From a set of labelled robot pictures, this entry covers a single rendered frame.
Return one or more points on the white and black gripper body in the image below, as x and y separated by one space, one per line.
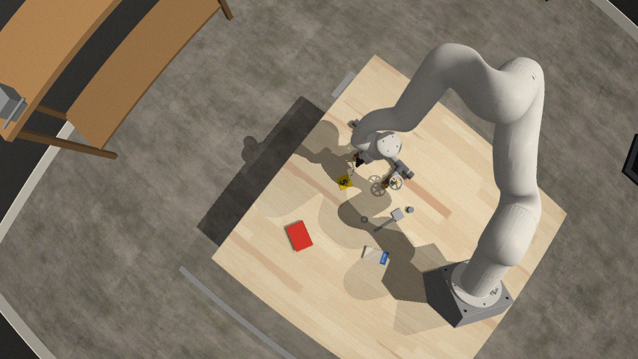
365 157

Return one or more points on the red flat block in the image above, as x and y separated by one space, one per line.
299 236

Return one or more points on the grey pipe manifold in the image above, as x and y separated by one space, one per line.
400 168

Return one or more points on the yellow square tag on metal chain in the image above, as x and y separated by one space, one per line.
344 181

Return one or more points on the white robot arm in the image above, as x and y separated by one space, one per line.
502 96

